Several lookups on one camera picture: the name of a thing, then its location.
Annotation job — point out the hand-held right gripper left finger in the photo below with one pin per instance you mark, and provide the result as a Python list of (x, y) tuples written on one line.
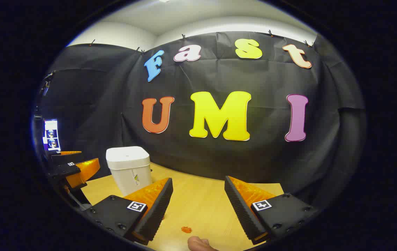
[(158, 209)]

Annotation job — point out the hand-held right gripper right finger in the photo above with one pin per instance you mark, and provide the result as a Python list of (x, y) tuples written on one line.
[(240, 212)]

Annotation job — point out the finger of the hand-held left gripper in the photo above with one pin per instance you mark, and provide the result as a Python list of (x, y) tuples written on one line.
[(62, 170), (62, 157)]

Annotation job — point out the wooden desktop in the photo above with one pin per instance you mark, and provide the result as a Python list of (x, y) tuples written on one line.
[(198, 205)]

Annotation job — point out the lit monitor screen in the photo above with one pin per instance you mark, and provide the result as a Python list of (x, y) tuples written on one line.
[(52, 134)]

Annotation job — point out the white desktop garbage bin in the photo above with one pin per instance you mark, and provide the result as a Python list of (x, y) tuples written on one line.
[(128, 170)]

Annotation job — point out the orange paper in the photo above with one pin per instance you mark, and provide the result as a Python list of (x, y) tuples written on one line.
[(186, 229)]

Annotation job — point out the dark metal stand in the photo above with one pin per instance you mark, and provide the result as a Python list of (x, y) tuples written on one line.
[(46, 83)]

